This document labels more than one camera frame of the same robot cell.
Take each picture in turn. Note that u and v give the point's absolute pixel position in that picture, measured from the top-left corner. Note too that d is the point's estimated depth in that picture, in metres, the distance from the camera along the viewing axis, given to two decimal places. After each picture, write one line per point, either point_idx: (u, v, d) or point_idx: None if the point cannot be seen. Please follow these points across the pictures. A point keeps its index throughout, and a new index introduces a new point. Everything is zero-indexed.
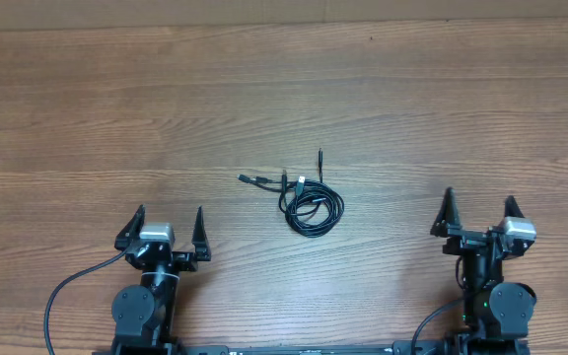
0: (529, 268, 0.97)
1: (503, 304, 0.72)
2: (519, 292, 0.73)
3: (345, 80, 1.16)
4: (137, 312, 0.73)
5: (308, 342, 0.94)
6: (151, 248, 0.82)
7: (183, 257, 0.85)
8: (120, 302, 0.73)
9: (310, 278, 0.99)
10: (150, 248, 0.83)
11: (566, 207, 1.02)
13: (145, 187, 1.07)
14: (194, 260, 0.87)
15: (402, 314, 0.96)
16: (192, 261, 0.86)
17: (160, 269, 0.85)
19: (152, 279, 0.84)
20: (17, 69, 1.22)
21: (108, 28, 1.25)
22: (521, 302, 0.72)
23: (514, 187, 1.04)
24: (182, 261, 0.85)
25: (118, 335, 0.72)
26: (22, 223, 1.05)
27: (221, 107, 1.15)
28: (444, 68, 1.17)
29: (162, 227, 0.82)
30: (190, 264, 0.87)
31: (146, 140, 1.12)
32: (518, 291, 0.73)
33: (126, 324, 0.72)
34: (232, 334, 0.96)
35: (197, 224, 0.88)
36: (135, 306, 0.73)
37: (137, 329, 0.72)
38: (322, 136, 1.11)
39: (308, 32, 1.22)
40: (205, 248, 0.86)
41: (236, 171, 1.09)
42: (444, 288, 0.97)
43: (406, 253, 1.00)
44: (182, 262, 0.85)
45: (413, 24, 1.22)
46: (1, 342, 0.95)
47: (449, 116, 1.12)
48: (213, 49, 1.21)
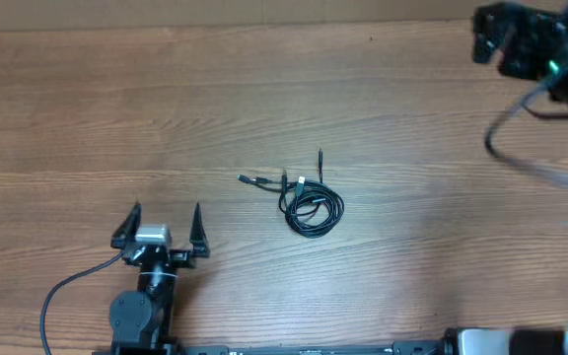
0: (529, 269, 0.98)
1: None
2: None
3: (345, 80, 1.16)
4: (134, 318, 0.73)
5: (308, 342, 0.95)
6: (147, 250, 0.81)
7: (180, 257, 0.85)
8: (116, 308, 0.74)
9: (310, 278, 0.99)
10: (147, 249, 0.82)
11: (566, 207, 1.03)
13: (145, 187, 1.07)
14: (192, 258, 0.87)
15: (402, 314, 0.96)
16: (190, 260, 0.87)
17: (157, 269, 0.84)
19: (148, 280, 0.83)
20: (17, 69, 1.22)
21: (108, 29, 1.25)
22: None
23: (513, 188, 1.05)
24: (179, 261, 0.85)
25: (117, 342, 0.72)
26: (21, 223, 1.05)
27: (221, 107, 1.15)
28: (444, 68, 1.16)
29: (157, 229, 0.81)
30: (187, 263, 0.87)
31: (146, 140, 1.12)
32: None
33: (124, 330, 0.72)
34: (232, 334, 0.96)
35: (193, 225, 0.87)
36: (132, 312, 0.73)
37: (135, 336, 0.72)
38: (322, 136, 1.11)
39: (308, 32, 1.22)
40: (201, 246, 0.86)
41: (237, 171, 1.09)
42: (444, 288, 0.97)
43: (406, 253, 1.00)
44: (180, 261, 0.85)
45: (413, 24, 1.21)
46: (1, 342, 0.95)
47: (449, 116, 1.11)
48: (213, 50, 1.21)
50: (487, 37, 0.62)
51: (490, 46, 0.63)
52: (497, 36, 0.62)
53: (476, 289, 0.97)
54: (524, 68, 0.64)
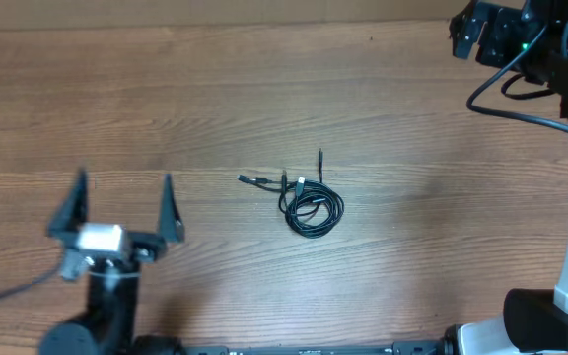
0: (529, 269, 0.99)
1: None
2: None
3: (346, 80, 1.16)
4: None
5: (308, 343, 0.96)
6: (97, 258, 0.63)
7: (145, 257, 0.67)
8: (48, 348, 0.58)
9: (310, 278, 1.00)
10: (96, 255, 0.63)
11: (566, 208, 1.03)
13: (146, 187, 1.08)
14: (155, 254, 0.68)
15: (402, 314, 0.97)
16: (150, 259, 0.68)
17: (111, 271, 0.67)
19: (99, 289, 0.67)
20: (16, 68, 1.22)
21: (108, 28, 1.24)
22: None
23: (514, 188, 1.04)
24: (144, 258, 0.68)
25: None
26: (21, 223, 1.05)
27: (221, 107, 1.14)
28: (444, 68, 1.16)
29: (107, 230, 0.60)
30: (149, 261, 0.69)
31: (146, 140, 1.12)
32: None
33: None
34: (231, 334, 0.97)
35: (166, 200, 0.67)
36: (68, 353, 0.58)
37: None
38: (322, 136, 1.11)
39: (308, 32, 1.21)
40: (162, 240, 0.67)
41: (237, 171, 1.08)
42: (443, 288, 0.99)
43: (406, 254, 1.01)
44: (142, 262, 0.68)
45: (414, 23, 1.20)
46: (2, 342, 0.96)
47: (449, 116, 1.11)
48: (213, 49, 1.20)
50: (462, 33, 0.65)
51: (466, 39, 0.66)
52: (471, 31, 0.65)
53: (476, 288, 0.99)
54: (499, 55, 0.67)
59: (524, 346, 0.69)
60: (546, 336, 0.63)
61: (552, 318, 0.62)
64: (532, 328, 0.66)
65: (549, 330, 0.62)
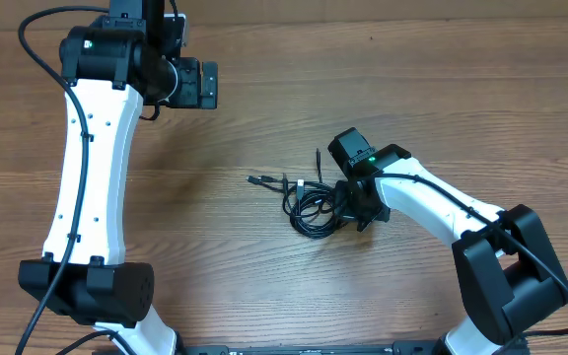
0: None
1: (417, 199, 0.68)
2: (357, 150, 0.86)
3: (346, 79, 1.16)
4: None
5: (308, 342, 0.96)
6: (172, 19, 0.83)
7: (190, 73, 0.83)
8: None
9: (310, 278, 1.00)
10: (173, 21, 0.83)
11: (566, 207, 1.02)
13: (145, 187, 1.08)
14: (199, 101, 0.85)
15: (402, 314, 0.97)
16: (193, 97, 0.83)
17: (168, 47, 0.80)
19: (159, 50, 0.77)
20: (15, 68, 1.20)
21: None
22: (357, 151, 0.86)
23: (514, 187, 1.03)
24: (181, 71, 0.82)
25: (109, 17, 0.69)
26: (22, 223, 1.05)
27: (221, 106, 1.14)
28: (444, 68, 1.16)
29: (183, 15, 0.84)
30: (188, 92, 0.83)
31: (146, 140, 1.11)
32: (412, 178, 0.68)
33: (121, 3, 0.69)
34: (232, 334, 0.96)
35: (204, 80, 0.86)
36: None
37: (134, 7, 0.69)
38: (322, 136, 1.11)
39: (308, 32, 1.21)
40: (213, 89, 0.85)
41: (237, 171, 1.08)
42: (443, 288, 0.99)
43: (406, 253, 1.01)
44: (170, 70, 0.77)
45: (413, 23, 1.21)
46: (1, 342, 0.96)
47: (449, 116, 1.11)
48: (213, 49, 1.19)
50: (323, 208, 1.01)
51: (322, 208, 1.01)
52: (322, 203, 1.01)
53: None
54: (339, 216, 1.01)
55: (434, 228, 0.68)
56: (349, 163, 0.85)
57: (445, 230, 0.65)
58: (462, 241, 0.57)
59: (513, 336, 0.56)
60: (467, 280, 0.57)
61: (462, 271, 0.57)
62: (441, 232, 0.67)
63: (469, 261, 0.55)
64: (478, 314, 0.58)
65: (472, 283, 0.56)
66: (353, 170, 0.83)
